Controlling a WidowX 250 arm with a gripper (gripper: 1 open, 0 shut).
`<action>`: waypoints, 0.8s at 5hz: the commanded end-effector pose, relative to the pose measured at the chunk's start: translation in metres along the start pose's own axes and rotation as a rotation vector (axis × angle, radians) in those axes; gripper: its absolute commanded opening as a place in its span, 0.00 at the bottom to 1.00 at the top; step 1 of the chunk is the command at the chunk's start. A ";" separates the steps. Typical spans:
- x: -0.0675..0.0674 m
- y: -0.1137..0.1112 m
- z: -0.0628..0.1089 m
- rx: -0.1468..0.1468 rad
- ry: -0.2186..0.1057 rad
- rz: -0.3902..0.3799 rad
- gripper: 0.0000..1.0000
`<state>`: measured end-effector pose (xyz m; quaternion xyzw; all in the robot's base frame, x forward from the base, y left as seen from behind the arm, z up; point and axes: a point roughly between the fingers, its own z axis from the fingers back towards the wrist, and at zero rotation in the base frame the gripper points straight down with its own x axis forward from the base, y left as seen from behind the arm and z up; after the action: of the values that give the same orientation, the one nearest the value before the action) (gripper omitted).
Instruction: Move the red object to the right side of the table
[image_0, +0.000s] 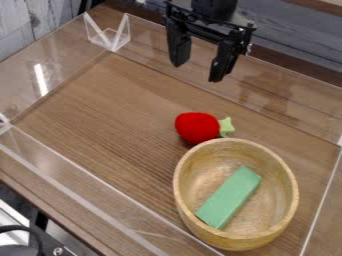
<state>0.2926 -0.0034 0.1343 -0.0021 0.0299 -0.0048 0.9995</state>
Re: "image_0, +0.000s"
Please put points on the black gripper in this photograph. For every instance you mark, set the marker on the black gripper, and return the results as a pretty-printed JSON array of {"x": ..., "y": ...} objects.
[{"x": 214, "y": 21}]

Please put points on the wooden bowl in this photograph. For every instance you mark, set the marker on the wooden bowl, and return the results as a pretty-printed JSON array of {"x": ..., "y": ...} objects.
[{"x": 264, "y": 216}]

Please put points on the green rectangular block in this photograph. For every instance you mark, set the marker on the green rectangular block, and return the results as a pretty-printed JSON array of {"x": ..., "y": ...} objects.
[{"x": 219, "y": 208}]

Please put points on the red plush strawberry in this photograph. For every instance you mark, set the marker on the red plush strawberry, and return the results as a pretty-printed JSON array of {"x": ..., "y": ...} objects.
[{"x": 198, "y": 127}]

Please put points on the clear acrylic corner bracket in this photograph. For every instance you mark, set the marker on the clear acrylic corner bracket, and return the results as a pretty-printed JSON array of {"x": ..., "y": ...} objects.
[{"x": 108, "y": 38}]

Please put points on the black metal table frame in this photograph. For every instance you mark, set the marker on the black metal table frame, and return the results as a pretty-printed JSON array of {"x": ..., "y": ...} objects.
[{"x": 59, "y": 243}]

